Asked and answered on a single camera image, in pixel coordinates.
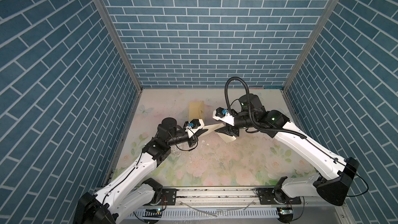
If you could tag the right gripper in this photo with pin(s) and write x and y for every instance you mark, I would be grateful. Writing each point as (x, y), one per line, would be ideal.
(228, 129)

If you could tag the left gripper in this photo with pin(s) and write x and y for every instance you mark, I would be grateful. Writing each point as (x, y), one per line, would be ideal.
(193, 140)

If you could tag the cream letter paper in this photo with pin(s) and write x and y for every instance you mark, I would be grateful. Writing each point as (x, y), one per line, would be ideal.
(220, 130)

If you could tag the yellow envelope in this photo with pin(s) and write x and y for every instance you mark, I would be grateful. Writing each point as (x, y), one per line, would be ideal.
(196, 110)

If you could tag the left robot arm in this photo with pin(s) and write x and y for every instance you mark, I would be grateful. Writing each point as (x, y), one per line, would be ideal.
(131, 190)

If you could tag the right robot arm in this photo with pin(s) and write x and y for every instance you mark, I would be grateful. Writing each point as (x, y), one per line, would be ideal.
(335, 173)

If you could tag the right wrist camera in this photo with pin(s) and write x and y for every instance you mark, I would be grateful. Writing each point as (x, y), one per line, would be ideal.
(221, 114)

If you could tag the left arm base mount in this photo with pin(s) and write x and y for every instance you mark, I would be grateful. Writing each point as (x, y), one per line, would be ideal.
(167, 197)

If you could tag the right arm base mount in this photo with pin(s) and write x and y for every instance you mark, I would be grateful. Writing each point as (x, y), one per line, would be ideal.
(266, 196)

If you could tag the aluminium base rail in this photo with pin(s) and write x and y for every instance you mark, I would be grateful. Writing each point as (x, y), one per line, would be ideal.
(313, 210)

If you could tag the white vented cable duct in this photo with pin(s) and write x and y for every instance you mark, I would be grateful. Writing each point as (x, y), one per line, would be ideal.
(207, 213)

